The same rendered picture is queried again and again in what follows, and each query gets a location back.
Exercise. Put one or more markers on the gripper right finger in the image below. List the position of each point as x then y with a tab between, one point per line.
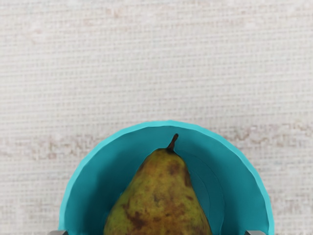
253	232

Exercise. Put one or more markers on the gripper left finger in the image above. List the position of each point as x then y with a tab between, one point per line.
58	232

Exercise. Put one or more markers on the green brown speckled pear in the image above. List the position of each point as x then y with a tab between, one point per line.
159	195

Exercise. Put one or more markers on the teal bowl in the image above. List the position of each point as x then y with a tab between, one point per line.
97	176

